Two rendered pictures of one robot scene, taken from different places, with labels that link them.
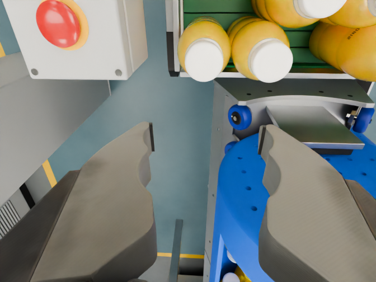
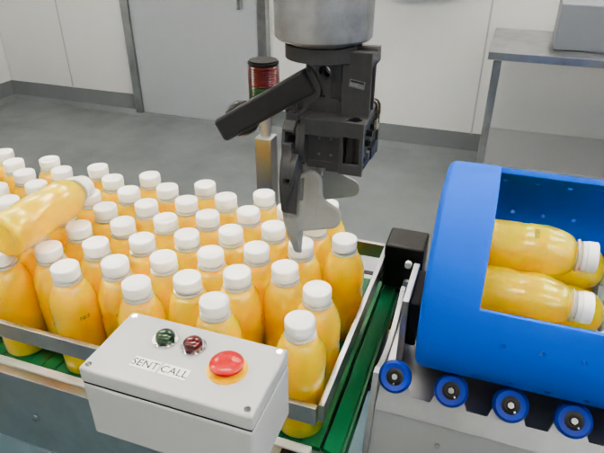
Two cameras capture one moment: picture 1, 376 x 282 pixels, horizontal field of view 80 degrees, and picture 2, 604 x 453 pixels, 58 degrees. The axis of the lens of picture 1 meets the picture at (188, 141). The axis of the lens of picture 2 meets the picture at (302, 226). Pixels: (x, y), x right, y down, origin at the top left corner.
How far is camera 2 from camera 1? 0.58 m
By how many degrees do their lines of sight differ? 77
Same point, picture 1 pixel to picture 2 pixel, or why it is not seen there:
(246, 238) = (437, 260)
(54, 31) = (229, 363)
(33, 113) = not seen: outside the picture
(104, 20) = (240, 345)
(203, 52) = (292, 317)
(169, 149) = not seen: outside the picture
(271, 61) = (315, 288)
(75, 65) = (258, 377)
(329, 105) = not seen: hidden behind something
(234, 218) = (430, 278)
